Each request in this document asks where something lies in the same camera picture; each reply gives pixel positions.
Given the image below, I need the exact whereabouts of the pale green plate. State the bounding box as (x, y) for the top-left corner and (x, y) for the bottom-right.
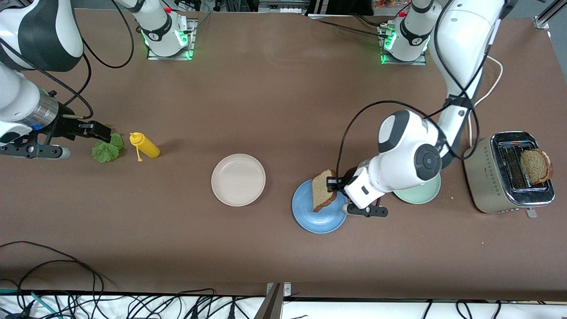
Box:
(392, 173), (442, 205)

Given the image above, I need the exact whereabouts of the teal cable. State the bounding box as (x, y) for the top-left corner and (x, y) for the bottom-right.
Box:
(0, 288), (60, 319)

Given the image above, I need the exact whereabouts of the white toaster power cord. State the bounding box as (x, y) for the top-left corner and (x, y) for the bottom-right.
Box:
(463, 55), (504, 159)

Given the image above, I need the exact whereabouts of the black looped cable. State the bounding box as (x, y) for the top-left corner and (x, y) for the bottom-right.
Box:
(0, 241), (105, 306)

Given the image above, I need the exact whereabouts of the yellow squeeze bottle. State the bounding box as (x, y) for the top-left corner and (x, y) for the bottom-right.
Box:
(129, 132), (161, 162)

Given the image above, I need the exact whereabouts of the green lettuce leaf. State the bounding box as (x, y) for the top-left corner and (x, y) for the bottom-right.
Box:
(91, 133), (124, 163)

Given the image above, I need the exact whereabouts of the beige plate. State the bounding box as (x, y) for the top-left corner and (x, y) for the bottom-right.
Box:
(211, 153), (266, 207)

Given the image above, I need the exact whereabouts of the aluminium profile post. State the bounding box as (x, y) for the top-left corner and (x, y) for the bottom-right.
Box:
(252, 282), (293, 319)

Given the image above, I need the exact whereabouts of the silver aluminium rail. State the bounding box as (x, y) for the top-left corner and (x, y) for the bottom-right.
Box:
(258, 0), (311, 14)

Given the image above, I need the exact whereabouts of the aluminium frame corner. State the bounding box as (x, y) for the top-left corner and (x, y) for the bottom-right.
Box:
(534, 0), (567, 30)

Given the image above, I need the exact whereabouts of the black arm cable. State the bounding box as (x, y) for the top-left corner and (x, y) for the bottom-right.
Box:
(336, 0), (492, 187)
(0, 0), (135, 119)

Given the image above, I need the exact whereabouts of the blue plate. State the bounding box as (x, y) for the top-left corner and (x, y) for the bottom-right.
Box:
(291, 178), (349, 234)

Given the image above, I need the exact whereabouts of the brown bread slice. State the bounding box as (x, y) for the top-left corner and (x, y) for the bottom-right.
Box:
(520, 149), (553, 186)
(312, 168), (338, 213)

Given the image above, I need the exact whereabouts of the black base cable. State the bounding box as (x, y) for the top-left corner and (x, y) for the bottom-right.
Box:
(317, 13), (386, 39)

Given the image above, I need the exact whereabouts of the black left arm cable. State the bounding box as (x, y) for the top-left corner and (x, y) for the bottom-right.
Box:
(336, 0), (492, 187)

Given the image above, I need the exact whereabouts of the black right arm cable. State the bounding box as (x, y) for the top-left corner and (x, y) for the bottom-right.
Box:
(0, 0), (135, 119)

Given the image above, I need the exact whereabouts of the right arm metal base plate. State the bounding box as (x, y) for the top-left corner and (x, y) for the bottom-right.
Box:
(147, 19), (198, 61)

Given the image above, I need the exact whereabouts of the beige chrome toaster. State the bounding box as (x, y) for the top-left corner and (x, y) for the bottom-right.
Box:
(463, 131), (555, 218)

